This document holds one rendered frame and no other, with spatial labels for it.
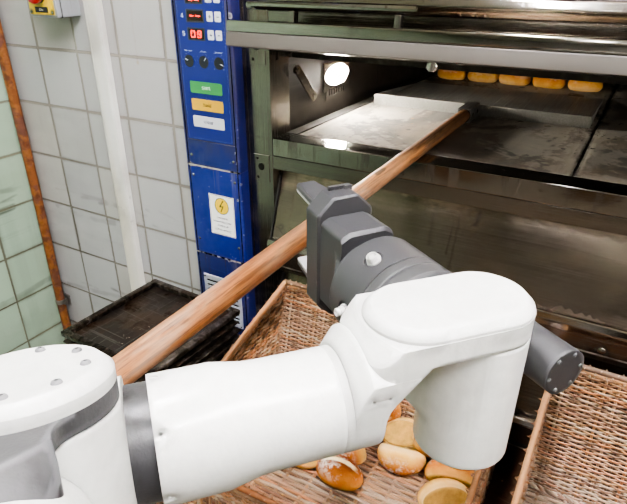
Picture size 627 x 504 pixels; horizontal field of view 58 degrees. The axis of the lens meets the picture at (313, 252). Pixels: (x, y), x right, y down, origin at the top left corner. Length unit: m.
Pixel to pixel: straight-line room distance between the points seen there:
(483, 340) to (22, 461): 0.23
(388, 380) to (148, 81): 1.23
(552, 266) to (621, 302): 0.13
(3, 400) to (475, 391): 0.25
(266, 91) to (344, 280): 0.86
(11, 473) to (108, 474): 0.06
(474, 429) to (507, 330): 0.08
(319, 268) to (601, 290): 0.71
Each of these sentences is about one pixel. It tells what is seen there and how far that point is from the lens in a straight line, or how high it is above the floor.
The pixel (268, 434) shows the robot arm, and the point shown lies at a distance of 0.31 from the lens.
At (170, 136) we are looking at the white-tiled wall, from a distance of 1.46.
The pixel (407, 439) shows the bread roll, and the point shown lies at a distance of 1.25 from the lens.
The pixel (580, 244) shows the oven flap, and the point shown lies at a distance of 1.12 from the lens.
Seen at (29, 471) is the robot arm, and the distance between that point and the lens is 0.24.
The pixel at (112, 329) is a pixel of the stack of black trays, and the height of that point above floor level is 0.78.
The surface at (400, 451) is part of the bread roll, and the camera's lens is 1.20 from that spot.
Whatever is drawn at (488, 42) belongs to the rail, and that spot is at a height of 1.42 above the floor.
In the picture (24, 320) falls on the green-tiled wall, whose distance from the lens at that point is 2.08.
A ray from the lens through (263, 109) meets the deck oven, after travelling 1.26.
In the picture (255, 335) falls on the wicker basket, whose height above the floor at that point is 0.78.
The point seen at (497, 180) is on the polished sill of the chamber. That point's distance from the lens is 1.08.
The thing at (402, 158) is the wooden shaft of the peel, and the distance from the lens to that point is 1.04.
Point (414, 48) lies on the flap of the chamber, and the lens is 0.93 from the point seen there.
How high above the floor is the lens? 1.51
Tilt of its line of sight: 27 degrees down
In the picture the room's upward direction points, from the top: straight up
